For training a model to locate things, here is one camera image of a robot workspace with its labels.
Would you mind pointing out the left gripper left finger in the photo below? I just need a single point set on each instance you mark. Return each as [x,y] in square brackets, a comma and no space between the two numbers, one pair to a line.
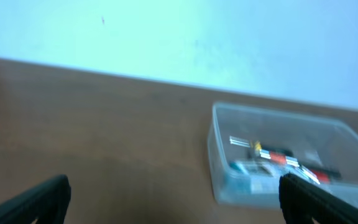
[45,203]

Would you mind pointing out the small black orange hammer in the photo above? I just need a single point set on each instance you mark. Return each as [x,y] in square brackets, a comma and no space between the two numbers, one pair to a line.
[285,158]

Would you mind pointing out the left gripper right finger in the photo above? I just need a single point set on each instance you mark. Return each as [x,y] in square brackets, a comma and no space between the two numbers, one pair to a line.
[304,203]

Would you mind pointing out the blue white cardboard box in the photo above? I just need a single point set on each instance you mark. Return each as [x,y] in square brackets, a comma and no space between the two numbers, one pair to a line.
[256,177]

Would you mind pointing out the clear plastic container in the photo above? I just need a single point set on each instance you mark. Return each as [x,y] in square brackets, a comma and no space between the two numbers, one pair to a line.
[320,141]

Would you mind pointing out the thin yellow black screwdriver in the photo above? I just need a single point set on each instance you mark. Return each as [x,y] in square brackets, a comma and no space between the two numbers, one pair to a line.
[253,146]

